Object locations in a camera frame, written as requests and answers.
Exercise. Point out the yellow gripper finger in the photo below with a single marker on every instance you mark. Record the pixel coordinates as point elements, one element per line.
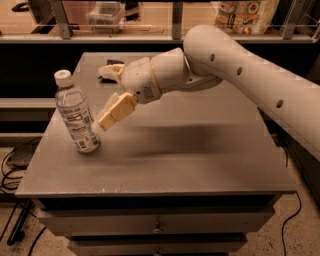
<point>116,108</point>
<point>111,71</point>

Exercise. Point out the black floor device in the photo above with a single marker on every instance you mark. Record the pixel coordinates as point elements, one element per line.
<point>21,155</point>

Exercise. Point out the grey metal shelf frame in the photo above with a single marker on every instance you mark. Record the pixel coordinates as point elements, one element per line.
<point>295,21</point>

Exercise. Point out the clear plastic water bottle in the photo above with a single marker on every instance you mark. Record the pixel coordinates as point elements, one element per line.
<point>73,106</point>

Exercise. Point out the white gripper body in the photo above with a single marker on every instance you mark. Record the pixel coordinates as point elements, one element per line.
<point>138,80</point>

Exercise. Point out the grey drawer cabinet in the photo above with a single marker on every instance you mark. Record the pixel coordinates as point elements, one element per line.
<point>201,165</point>

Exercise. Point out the colourful snack bag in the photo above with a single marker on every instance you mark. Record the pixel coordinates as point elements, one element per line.
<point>251,17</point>

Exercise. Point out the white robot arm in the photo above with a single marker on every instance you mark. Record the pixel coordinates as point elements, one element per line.
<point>208,57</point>

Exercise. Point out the clear plastic container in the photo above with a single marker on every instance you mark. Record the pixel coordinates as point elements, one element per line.
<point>105,17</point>

